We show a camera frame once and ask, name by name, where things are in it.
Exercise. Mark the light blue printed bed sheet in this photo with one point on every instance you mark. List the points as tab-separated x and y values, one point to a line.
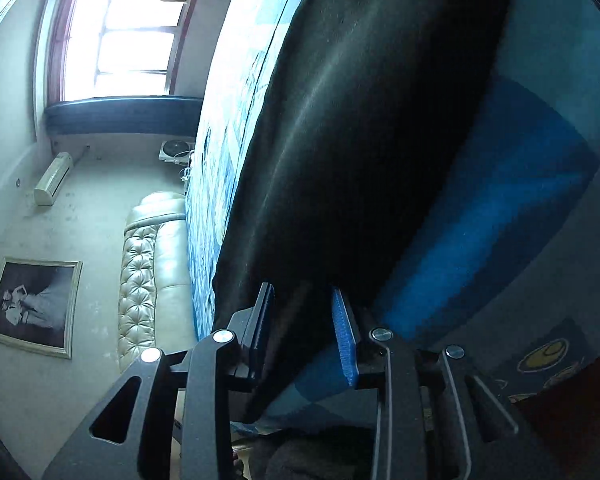
220	150

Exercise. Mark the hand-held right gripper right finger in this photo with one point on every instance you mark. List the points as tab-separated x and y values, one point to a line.
343	340

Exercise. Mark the white fan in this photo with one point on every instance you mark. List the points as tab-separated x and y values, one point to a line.
176	152

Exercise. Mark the white air conditioner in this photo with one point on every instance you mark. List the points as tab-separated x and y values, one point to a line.
53	179

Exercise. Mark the framed wall picture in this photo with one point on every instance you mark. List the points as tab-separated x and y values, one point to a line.
34	306

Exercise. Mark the black pants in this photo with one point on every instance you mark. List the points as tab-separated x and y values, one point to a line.
360	135

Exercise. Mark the cream tufted headboard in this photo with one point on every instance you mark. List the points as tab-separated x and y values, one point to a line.
152	280

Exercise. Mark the blue checked blanket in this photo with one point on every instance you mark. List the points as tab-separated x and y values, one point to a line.
520	195

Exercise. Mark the window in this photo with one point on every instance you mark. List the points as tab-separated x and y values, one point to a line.
125	35

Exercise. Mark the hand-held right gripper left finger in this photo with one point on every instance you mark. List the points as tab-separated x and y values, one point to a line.
261	327

